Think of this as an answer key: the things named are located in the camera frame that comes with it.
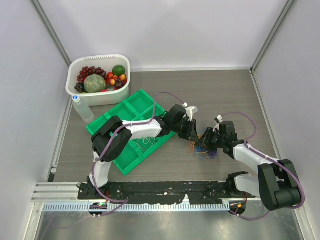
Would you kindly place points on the dark grape bunch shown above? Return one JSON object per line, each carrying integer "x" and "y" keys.
{"x": 79, "y": 87}

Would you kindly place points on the green lime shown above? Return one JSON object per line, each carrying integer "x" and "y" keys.
{"x": 118, "y": 70}

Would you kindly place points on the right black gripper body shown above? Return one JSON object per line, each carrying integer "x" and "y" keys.
{"x": 219, "y": 140}

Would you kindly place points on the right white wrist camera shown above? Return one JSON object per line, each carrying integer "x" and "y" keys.
{"x": 218, "y": 119}

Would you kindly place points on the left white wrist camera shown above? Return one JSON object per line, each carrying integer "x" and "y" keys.
{"x": 190, "y": 110}

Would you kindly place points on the white plastic basket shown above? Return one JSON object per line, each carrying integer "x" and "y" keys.
{"x": 107, "y": 62}

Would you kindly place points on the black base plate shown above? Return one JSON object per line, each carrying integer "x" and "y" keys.
{"x": 161, "y": 192}

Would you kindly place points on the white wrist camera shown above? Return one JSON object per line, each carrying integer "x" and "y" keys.
{"x": 218, "y": 119}
{"x": 190, "y": 110}

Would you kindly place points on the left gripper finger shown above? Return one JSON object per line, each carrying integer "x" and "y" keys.
{"x": 186, "y": 135}
{"x": 193, "y": 128}

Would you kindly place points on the white slotted cable duct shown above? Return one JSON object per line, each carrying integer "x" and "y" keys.
{"x": 185, "y": 206}

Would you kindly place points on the green melon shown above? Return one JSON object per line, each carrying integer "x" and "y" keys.
{"x": 94, "y": 84}

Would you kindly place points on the clear water bottle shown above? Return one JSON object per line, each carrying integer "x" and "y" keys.
{"x": 83, "y": 109}

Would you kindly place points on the red yellow cherries bunch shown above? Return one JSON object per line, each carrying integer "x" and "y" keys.
{"x": 115, "y": 82}

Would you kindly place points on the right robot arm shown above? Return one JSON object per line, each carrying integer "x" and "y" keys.
{"x": 276, "y": 183}

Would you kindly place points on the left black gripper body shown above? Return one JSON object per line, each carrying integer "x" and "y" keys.
{"x": 185, "y": 126}

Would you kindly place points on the green compartment tray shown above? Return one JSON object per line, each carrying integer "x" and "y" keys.
{"x": 137, "y": 107}

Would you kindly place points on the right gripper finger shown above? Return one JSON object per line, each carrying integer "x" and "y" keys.
{"x": 201, "y": 146}
{"x": 208, "y": 136}

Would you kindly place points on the red grape bunch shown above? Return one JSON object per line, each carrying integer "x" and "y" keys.
{"x": 88, "y": 71}

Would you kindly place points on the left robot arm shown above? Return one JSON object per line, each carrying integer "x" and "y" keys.
{"x": 111, "y": 139}

